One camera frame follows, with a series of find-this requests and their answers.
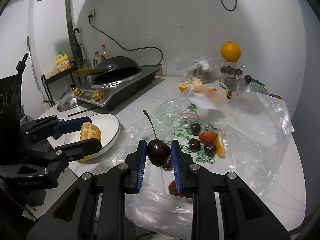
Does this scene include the dark cherry with stem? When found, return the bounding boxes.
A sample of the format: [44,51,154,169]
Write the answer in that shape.
[143,109,171,167]

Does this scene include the strawberry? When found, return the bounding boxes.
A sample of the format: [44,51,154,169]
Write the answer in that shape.
[168,180,194,199]
[199,130,216,144]

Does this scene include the peeled mandarin half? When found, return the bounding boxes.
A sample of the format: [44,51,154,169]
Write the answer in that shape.
[79,121,102,163]

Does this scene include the dark cherry back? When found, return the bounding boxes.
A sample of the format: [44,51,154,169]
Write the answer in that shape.
[190,123,201,135]

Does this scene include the mandarin segment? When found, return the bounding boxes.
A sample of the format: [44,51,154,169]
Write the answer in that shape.
[215,131,226,157]

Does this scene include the steel pot lid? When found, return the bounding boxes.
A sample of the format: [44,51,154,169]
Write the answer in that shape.
[57,89,79,112]

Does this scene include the black chopstick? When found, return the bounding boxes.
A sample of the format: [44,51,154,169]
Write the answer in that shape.
[68,106,100,117]

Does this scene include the white round plate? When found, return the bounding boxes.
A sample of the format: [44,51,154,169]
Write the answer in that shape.
[65,114,120,162]

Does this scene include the black metal rack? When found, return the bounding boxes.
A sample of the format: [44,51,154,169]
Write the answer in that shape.
[41,62,78,107]

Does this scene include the yellow detergent bottle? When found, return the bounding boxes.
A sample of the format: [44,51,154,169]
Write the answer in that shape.
[55,50,71,73]

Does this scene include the steel induction cooker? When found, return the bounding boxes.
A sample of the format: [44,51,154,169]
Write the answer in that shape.
[73,65,162,111]

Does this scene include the clear printed plastic bag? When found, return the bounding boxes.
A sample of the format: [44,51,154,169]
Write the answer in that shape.
[112,89,293,234]

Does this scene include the dark oil bottle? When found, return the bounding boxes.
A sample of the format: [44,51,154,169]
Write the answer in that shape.
[93,51,101,68]

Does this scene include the black umbrella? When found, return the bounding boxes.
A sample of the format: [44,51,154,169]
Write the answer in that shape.
[73,28,84,64]

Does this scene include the half peeled orange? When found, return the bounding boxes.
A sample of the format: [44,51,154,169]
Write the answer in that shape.
[178,77,217,93]

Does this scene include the black wok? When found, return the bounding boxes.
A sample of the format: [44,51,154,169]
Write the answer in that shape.
[75,56,142,86]

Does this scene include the red cap sauce bottle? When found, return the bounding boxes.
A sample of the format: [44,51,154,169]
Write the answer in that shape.
[100,45,108,61]

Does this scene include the steel cup in bag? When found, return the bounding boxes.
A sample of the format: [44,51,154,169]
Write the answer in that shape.
[176,56,213,84]

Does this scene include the steel lid with knob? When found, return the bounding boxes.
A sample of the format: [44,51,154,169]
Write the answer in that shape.
[225,79,268,95]

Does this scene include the clear box of dates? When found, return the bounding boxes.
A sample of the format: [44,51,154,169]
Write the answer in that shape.
[217,60,245,83]

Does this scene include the whole orange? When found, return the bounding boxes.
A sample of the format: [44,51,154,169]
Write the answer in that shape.
[220,41,241,63]

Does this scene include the black cooker power cable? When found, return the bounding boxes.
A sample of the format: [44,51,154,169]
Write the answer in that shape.
[88,15,164,68]

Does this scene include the left wall socket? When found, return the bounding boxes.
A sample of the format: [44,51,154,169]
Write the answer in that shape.
[88,9,95,20]

